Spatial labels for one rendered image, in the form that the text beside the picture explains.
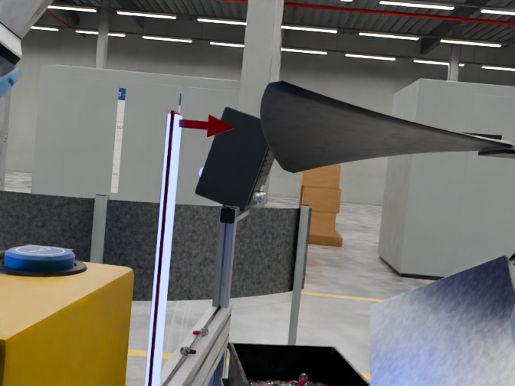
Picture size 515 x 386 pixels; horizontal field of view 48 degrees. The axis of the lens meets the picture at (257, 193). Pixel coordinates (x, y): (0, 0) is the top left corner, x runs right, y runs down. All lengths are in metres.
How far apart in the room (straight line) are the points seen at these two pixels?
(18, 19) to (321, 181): 7.92
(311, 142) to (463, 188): 6.27
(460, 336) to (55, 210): 1.96
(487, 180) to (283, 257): 4.51
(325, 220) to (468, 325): 8.18
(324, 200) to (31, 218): 6.67
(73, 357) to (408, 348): 0.35
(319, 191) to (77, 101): 3.75
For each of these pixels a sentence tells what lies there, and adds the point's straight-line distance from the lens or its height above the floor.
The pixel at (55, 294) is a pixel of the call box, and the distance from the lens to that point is 0.31.
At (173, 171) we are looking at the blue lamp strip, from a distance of 0.59.
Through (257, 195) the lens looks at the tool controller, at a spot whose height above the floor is 1.08.
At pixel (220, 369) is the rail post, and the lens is 1.18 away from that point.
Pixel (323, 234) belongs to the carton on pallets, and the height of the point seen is 0.16.
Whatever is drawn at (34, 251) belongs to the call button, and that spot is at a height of 1.08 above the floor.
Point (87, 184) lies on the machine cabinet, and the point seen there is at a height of 0.72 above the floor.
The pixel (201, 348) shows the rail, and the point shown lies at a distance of 0.91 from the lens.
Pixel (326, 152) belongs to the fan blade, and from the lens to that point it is 0.65.
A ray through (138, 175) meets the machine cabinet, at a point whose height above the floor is 0.87.
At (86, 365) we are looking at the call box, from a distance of 0.33.
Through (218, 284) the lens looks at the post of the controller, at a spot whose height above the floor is 0.90.
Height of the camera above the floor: 1.15
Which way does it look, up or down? 3 degrees down
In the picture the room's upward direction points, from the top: 5 degrees clockwise
